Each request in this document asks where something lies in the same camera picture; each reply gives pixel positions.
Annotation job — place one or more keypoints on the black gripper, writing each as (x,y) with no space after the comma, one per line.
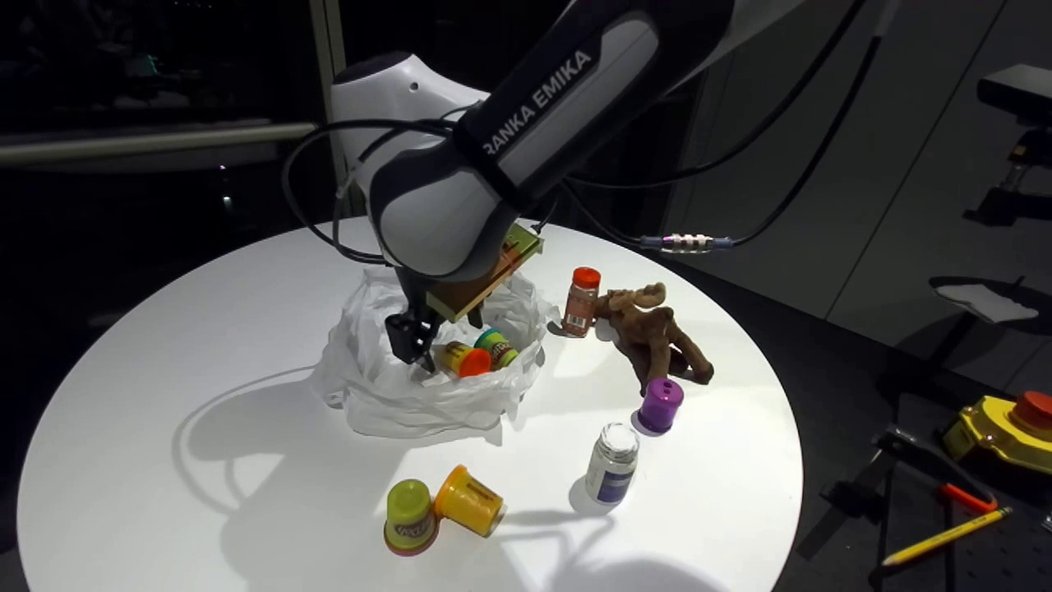
(411,331)

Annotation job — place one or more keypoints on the yellow red-lid dough tub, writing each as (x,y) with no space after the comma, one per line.
(463,359)

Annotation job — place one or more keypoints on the yellow-green lid dough tub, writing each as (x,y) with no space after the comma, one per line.
(410,520)

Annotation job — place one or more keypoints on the white jar blue lid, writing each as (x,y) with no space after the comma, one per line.
(612,465)

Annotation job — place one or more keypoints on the brown plush moose toy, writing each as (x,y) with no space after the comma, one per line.
(650,338)

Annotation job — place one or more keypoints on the purple cap shaker bottle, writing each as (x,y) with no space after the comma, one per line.
(660,407)

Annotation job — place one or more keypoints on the green teal-lid dough tub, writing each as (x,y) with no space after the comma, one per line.
(498,346)

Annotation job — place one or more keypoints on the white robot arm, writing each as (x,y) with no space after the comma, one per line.
(445,169)

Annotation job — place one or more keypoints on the white plastic bag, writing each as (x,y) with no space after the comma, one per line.
(399,398)

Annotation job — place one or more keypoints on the yellow red emergency stop button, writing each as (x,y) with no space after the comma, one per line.
(1009,428)

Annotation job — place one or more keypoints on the gold wrist camera mount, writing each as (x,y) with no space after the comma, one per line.
(454,299)

